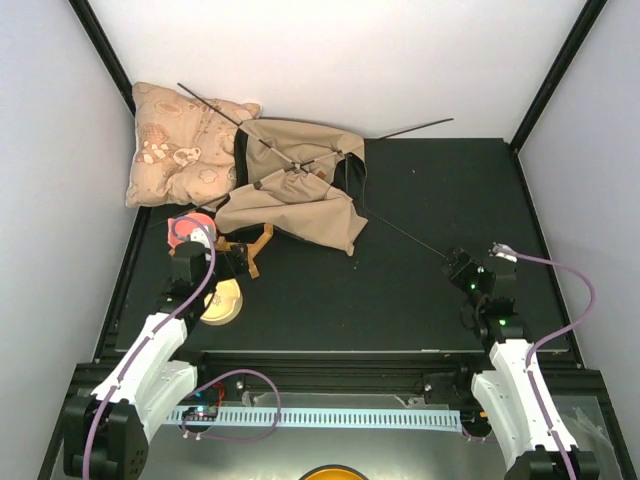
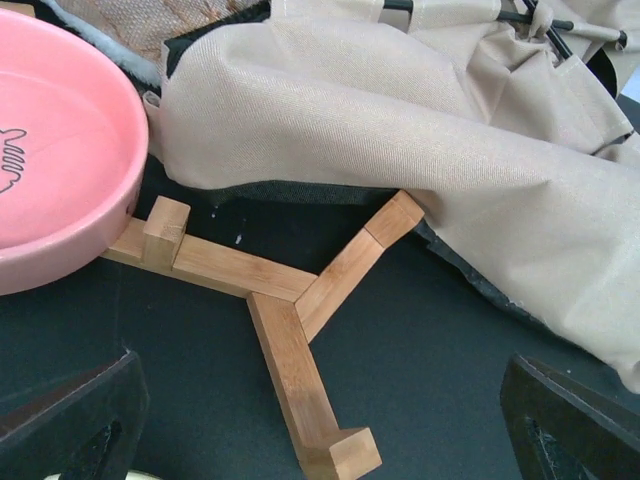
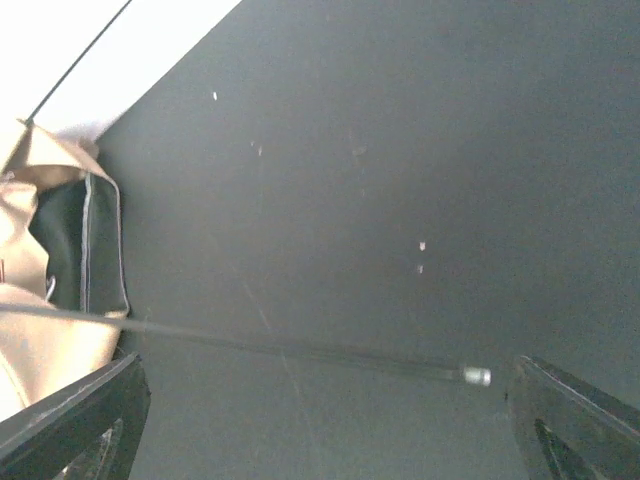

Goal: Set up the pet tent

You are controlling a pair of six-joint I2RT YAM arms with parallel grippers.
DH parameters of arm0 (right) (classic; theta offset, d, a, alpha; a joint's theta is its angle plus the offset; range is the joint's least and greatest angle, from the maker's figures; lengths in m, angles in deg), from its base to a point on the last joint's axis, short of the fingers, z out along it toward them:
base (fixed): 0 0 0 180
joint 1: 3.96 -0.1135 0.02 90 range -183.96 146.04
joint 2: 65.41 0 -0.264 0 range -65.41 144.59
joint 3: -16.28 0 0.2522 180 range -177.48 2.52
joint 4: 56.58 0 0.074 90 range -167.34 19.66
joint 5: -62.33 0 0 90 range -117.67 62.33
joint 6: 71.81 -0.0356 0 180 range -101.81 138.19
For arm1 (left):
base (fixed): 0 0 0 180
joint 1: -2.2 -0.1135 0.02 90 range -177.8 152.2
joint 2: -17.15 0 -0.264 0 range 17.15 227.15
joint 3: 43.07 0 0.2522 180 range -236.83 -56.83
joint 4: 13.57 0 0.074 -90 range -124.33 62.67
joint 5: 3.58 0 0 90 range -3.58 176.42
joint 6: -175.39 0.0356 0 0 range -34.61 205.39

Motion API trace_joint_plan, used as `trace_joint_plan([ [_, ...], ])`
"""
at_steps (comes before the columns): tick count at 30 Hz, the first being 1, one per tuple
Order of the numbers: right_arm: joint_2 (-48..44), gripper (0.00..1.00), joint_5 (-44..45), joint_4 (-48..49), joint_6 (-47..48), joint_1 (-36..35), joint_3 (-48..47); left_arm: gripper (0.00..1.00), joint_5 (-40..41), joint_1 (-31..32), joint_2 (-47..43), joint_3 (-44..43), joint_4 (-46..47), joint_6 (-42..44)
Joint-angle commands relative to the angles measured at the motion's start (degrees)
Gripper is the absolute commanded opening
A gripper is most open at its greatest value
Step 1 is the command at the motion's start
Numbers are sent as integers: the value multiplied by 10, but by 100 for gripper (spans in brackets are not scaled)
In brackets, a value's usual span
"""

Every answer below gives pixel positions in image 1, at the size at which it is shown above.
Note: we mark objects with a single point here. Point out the black tent pole two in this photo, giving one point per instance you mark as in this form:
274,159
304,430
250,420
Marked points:
299,165

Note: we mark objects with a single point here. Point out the yellow round object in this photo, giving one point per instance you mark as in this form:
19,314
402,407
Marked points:
333,472

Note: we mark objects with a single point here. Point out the pink pet bowl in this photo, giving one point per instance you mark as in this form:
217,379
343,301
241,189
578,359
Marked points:
198,227

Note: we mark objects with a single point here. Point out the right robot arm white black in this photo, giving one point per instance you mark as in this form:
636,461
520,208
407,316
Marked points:
534,441

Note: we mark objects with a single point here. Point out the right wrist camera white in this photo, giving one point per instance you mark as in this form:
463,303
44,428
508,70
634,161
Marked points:
505,252

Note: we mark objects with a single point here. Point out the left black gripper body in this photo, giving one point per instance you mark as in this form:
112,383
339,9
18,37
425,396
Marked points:
230,271

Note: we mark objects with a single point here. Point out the beige patterned pillow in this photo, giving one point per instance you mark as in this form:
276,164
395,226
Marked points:
185,147

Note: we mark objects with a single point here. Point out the right black frame post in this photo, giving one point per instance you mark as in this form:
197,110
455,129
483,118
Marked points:
577,35

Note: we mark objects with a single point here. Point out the white slotted cable duct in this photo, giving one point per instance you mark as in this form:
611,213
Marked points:
337,418

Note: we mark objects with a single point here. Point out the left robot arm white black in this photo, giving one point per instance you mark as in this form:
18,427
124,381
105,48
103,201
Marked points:
107,432

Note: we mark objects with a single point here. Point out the black tent pole one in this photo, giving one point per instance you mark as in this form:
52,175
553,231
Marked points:
310,172

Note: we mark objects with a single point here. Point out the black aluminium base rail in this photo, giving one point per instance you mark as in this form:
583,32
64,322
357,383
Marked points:
435,375

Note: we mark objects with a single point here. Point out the black frame post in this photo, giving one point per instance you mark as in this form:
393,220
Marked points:
99,39
577,35

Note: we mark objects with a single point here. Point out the small electronics board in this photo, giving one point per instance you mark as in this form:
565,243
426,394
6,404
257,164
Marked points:
207,411

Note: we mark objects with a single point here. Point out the yellow pet bowl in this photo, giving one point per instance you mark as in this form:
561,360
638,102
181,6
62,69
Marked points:
224,305

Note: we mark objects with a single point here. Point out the beige pet tent fabric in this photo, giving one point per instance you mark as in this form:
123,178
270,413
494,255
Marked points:
295,185

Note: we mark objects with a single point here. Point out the left black frame post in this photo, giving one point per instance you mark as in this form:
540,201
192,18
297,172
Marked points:
99,39

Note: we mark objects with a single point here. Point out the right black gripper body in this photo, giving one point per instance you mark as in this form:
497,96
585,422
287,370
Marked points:
460,275

